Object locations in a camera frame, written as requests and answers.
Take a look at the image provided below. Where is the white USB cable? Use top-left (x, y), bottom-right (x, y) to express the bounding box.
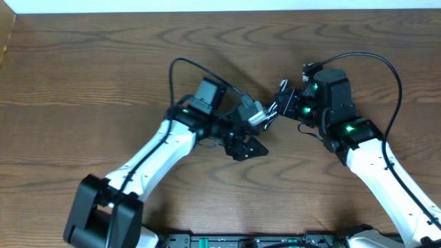
top-left (263, 79), bottom-right (289, 127)

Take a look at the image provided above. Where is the green clamp handle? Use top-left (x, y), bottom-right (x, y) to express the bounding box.
top-left (198, 238), bottom-right (209, 248)

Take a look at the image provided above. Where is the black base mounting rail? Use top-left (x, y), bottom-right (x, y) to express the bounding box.
top-left (156, 231), bottom-right (360, 248)

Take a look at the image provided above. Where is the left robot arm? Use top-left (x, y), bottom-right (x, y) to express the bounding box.
top-left (63, 77), bottom-right (268, 248)

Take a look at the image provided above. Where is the cardboard box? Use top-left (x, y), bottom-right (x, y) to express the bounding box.
top-left (0, 0), bottom-right (17, 63)

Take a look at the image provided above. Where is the black USB cable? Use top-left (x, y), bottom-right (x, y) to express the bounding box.
top-left (262, 90), bottom-right (289, 132)

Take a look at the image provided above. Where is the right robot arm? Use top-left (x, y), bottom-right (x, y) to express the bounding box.
top-left (274, 70), bottom-right (440, 247)

